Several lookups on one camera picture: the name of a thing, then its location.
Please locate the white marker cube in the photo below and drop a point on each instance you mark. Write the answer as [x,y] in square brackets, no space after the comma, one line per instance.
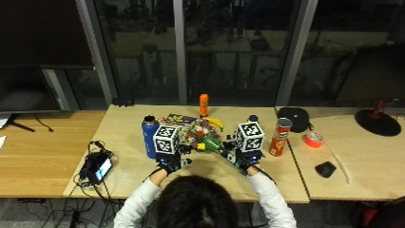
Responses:
[250,136]
[165,139]

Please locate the red tape roll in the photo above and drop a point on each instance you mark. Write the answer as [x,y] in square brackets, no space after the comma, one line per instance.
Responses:
[313,139]

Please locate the red and black chair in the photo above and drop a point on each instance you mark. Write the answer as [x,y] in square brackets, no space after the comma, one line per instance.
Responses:
[381,213]

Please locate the person's left hand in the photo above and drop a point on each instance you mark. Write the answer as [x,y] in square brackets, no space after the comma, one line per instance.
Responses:
[169,163]

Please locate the dark blue bottle cap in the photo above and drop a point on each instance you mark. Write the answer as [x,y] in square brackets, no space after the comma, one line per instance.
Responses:
[253,118]

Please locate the black monitor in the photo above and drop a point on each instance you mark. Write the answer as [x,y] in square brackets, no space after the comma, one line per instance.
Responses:
[25,90]

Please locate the black pouch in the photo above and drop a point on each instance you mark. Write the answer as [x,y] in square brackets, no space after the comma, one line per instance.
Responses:
[294,118]

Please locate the small black clamp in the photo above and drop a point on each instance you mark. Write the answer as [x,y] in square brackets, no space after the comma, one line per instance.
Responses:
[122,101]

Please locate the red crisp can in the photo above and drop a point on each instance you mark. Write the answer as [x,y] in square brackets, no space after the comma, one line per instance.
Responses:
[279,137]

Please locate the blue metal water bottle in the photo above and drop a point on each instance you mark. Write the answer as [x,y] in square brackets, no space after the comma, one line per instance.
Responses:
[149,136]

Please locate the white paper sheet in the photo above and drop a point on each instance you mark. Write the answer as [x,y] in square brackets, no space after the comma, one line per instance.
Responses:
[1,141]

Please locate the black device with lit screen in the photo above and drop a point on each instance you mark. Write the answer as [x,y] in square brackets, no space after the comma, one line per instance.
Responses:
[97,167]

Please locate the person's right hand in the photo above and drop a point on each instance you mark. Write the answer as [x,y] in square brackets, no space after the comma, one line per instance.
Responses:
[248,160]

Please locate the black computer mouse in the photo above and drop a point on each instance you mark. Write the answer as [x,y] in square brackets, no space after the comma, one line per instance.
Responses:
[325,169]

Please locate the black round stand with red post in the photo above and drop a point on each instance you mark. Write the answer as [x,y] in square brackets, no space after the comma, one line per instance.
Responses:
[377,121]

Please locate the yellow banana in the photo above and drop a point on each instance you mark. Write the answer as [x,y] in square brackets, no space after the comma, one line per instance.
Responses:
[214,122]

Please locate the colourful snack packet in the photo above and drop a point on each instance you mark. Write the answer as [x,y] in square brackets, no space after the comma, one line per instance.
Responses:
[180,119]

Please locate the orange plastic bottle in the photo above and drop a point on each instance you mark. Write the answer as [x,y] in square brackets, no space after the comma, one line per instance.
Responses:
[204,105]

